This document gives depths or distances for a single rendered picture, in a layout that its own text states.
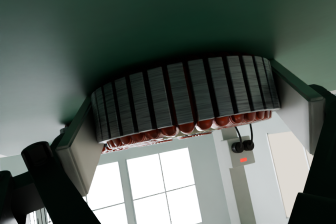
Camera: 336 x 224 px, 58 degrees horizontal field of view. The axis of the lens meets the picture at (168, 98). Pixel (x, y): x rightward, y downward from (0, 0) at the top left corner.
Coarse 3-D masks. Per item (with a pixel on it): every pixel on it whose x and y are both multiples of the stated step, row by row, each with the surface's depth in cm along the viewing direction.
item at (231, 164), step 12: (216, 132) 103; (228, 132) 101; (252, 132) 94; (216, 144) 104; (228, 144) 95; (240, 144) 93; (252, 144) 96; (228, 156) 95; (240, 156) 96; (252, 156) 98; (228, 168) 99; (240, 168) 100; (228, 180) 100; (240, 180) 99; (228, 192) 100; (240, 192) 98; (228, 204) 101; (240, 204) 98; (240, 216) 97; (252, 216) 98
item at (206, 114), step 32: (160, 64) 15; (192, 64) 14; (224, 64) 15; (256, 64) 15; (96, 96) 16; (128, 96) 15; (160, 96) 14; (192, 96) 14; (224, 96) 14; (256, 96) 15; (96, 128) 17; (128, 128) 14; (160, 128) 14; (192, 128) 14
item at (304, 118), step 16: (272, 64) 18; (288, 80) 16; (288, 96) 16; (304, 96) 14; (320, 96) 13; (288, 112) 16; (304, 112) 14; (320, 112) 14; (304, 128) 15; (320, 128) 14; (304, 144) 15
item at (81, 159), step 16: (80, 112) 18; (80, 128) 16; (64, 144) 14; (80, 144) 15; (96, 144) 18; (64, 160) 14; (80, 160) 15; (96, 160) 17; (80, 176) 15; (80, 192) 15
